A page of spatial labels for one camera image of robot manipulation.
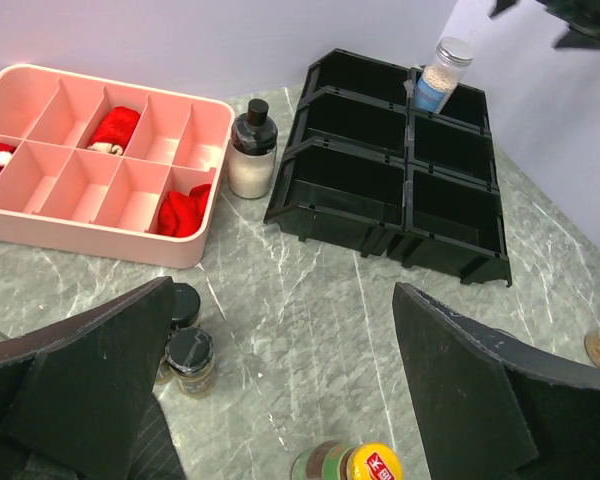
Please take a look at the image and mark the sauce bottle yellow cap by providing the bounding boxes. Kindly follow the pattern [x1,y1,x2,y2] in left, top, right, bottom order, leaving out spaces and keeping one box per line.
[290,440,405,480]

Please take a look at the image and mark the dark spice jar black lid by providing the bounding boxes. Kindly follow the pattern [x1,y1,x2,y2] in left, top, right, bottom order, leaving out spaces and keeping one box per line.
[165,327,217,398]

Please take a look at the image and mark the white salt bottle black cap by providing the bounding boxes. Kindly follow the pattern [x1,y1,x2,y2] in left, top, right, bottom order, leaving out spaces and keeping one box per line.
[227,98,278,199]

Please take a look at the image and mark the black compartment bin rack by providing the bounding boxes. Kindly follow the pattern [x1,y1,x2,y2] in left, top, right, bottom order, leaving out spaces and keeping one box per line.
[264,49,512,285]

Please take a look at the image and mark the red sock front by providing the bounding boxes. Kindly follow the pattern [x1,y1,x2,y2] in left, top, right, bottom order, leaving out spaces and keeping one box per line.
[157,184,211,238]

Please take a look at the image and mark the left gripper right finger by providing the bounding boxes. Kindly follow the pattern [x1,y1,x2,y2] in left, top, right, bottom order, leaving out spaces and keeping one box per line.
[392,283,600,479]

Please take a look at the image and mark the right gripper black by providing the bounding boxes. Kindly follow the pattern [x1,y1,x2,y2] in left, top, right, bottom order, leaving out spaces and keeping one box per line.
[489,0,600,51]

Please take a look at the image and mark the pink divided organizer tray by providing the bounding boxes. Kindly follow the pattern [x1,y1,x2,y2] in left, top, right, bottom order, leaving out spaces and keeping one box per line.
[0,64,235,269]

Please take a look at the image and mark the blue label white granule bottle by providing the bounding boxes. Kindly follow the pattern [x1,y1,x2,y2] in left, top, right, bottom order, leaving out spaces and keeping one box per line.
[414,37,474,113]

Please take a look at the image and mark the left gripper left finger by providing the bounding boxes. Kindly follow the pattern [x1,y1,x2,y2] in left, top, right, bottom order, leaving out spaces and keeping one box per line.
[0,276,175,479]

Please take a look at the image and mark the red santa sock middle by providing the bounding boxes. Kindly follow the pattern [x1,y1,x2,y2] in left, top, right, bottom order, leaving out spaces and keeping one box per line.
[87,106,141,156]

